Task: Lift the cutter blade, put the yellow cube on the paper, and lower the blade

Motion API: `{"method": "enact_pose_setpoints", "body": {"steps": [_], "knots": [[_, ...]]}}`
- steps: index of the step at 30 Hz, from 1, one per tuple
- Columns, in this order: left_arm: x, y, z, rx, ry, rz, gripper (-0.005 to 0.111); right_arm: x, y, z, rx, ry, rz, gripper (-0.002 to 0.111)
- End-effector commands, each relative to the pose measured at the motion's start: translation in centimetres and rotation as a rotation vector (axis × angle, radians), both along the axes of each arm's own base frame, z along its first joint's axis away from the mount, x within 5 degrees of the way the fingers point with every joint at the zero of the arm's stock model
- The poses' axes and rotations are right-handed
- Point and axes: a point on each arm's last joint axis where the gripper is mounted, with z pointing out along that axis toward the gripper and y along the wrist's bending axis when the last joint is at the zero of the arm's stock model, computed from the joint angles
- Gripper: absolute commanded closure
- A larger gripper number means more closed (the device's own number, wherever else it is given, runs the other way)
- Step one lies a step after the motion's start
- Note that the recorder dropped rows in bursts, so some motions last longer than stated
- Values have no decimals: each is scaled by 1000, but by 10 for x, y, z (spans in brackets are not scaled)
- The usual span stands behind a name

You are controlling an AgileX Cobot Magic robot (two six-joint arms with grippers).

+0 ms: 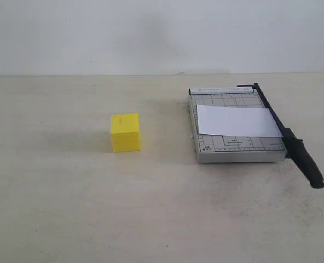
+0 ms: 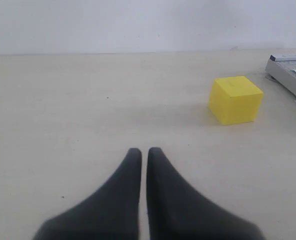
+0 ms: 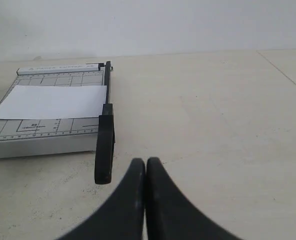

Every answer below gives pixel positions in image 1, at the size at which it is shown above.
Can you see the yellow cube block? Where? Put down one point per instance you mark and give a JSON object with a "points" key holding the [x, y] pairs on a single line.
{"points": [[125, 132]]}

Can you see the white paper sheet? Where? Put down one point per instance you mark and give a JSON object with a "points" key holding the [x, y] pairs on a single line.
{"points": [[232, 121]]}

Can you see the black cutter blade lever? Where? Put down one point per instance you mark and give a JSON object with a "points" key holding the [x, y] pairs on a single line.
{"points": [[295, 147]]}

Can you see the grey paper cutter base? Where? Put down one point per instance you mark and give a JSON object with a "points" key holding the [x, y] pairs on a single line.
{"points": [[231, 149]]}

